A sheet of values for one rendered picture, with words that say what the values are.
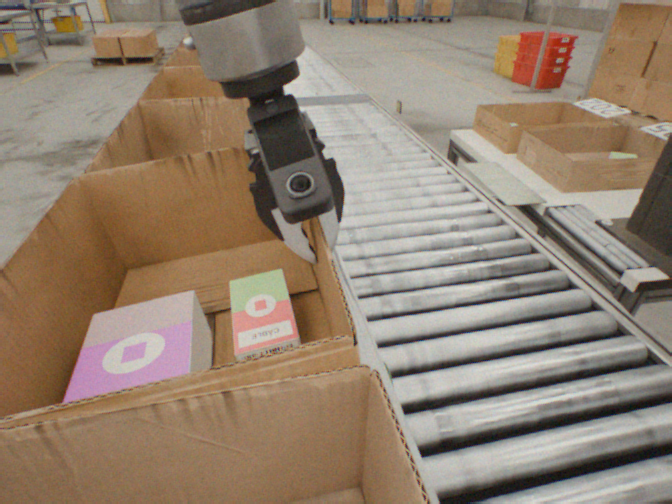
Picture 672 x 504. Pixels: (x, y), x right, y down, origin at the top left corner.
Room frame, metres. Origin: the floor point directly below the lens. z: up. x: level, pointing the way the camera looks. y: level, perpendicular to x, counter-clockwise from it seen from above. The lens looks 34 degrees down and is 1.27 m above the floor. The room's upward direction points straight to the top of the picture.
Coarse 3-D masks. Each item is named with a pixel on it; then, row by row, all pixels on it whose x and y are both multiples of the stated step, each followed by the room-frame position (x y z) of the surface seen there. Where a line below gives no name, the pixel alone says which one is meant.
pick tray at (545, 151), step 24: (528, 144) 1.27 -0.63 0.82; (552, 144) 1.34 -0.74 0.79; (576, 144) 1.35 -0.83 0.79; (600, 144) 1.36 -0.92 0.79; (624, 144) 1.36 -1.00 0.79; (648, 144) 1.27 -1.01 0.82; (552, 168) 1.12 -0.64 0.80; (576, 168) 1.05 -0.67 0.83; (600, 168) 1.06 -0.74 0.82; (624, 168) 1.07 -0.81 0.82; (648, 168) 1.08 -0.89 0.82; (576, 192) 1.06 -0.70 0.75
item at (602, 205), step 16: (464, 144) 1.49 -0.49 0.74; (480, 144) 1.47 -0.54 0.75; (480, 160) 1.36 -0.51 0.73; (496, 160) 1.31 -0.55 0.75; (512, 160) 1.31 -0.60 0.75; (528, 176) 1.17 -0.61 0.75; (544, 192) 1.06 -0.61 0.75; (560, 192) 1.06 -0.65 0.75; (592, 192) 1.06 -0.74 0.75; (608, 192) 1.06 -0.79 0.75; (624, 192) 1.06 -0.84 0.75; (640, 192) 1.06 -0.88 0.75; (544, 208) 0.97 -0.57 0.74; (592, 208) 0.96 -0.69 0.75; (608, 208) 0.96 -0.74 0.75; (624, 208) 0.96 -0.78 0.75; (624, 272) 0.68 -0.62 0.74; (640, 272) 0.68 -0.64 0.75; (656, 272) 0.68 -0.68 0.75; (640, 288) 0.65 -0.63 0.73; (656, 288) 0.65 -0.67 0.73
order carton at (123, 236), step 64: (64, 192) 0.45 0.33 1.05; (128, 192) 0.51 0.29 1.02; (192, 192) 0.53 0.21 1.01; (64, 256) 0.38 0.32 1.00; (128, 256) 0.50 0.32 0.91; (192, 256) 0.52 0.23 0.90; (256, 256) 0.51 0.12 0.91; (320, 256) 0.34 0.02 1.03; (0, 320) 0.25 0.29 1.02; (64, 320) 0.32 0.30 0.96; (320, 320) 0.36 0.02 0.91; (0, 384) 0.21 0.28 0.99; (64, 384) 0.27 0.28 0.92; (192, 384) 0.16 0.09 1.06
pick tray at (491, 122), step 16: (480, 112) 1.60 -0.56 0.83; (496, 112) 1.65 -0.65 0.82; (512, 112) 1.66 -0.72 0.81; (528, 112) 1.67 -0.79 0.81; (544, 112) 1.68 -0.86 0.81; (560, 112) 1.69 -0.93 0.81; (576, 112) 1.61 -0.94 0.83; (592, 112) 1.53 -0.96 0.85; (480, 128) 1.57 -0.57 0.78; (496, 128) 1.45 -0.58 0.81; (512, 128) 1.37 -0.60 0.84; (496, 144) 1.43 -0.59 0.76; (512, 144) 1.37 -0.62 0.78
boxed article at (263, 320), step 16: (272, 272) 0.42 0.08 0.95; (240, 288) 0.39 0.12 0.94; (256, 288) 0.39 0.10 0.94; (272, 288) 0.39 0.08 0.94; (240, 304) 0.36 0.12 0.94; (256, 304) 0.36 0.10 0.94; (272, 304) 0.36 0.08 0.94; (288, 304) 0.36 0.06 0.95; (240, 320) 0.34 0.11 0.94; (256, 320) 0.33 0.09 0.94; (272, 320) 0.33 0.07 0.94; (288, 320) 0.33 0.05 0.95; (240, 336) 0.31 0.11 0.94; (256, 336) 0.31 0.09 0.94; (272, 336) 0.31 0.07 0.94; (288, 336) 0.31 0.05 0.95; (240, 352) 0.29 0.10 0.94; (256, 352) 0.29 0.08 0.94
